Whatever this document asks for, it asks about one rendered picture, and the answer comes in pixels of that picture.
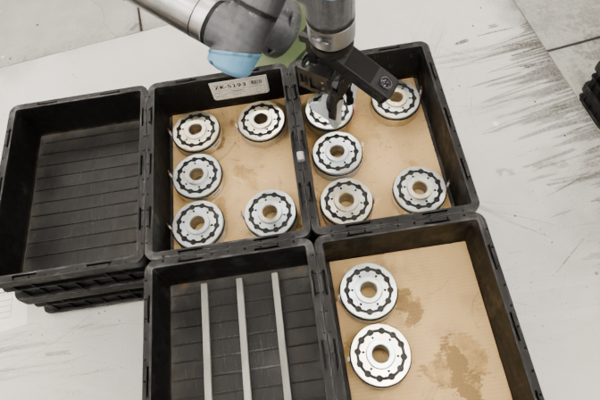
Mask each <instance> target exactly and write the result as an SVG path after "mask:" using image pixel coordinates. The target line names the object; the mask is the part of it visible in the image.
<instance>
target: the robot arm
mask: <svg viewBox="0 0 600 400"><path fill-rule="evenodd" d="M126 1H128V2H130V3H131V4H133V5H135V6H136V7H138V8H140V9H142V10H143V11H145V12H147V13H149V14H151V15H153V16H154V17H156V18H157V19H159V20H161V21H163V22H165V23H167V24H169V25H170V26H172V27H173V28H175V29H177V30H179V31H181V32H183V33H184V34H186V35H188V36H190V37H191V38H193V39H195V40H196V41H198V42H200V43H202V44H204V45H206V46H208V47H210V48H209V50H208V52H209V53H208V55H207V60H208V62H209V64H211V65H212V66H214V67H215V68H216V69H217V70H219V71H222V72H224V73H226V74H228V75H230V76H233V77H236V78H241V79H242V78H246V77H248V76H249V75H250V74H251V73H252V71H253V69H254V67H255V65H256V64H257V62H258V61H259V59H260V57H261V56H262V54H264V55H267V56H269V57H271V58H278V57H280V56H282V55H283V54H284V53H285V52H286V51H287V50H288V49H289V48H290V47H291V46H292V45H293V43H294V41H295V39H296V36H297V33H298V31H299V28H300V24H301V8H300V5H299V3H301V4H303V5H304V12H305V19H306V26H305V28H304V30H302V32H300V34H299V35H298V36H299V41H300V42H303V43H305V46H306V52H305V54H304V56H303V57H302V60H301V62H300V63H299V64H298V65H297V73H298V79H299V86H301V87H303V88H307V89H309V90H311V91H312V92H315V93H317V94H319V93H320V92H321V91H322V92H324V94H322V96H321V101H320V102H311V105H310V106H311V109H312V110H313V111H314V112H316V113H318V114H319V115H320V116H322V117H323V118H325V119H326V120H328V121H329V124H330V126H331V127H332V128H334V129H336V128H337V127H338V126H339V125H340V124H341V122H342V121H341V117H342V107H343V103H344V99H342V98H340V97H343V96H344V94H346V103H347V105H349V106H350V105H351V104H353V103H354V101H355V97H356V93H357V89H358V88H359V89H361V90H362V91H363V92H365V93H366V94H367V95H369V96H370V97H372V98H373V99H374V100H376V101H377V102H378V103H380V104H383V103H385V102H386V101H387V100H388V99H389V98H391V96H392V95H393V94H394V92H395V90H396V87H397V85H398V79H397V78H396V77H394V76H393V75H392V74H390V73H389V72H388V71H386V70H385V69H383V68H382V67H381V66H379V65H378V64H377V63H376V62H374V61H373V60H372V59H371V58H370V57H368V56H367V55H366V54H364V53H363V52H361V51H360V50H359V49H357V48H356V47H355V46H354V37H355V0H126ZM298 2H299V3H298ZM305 58H306V59H305ZM307 58H309V59H307ZM301 74H303V79H304V82H303V81H302V80H301Z"/></svg>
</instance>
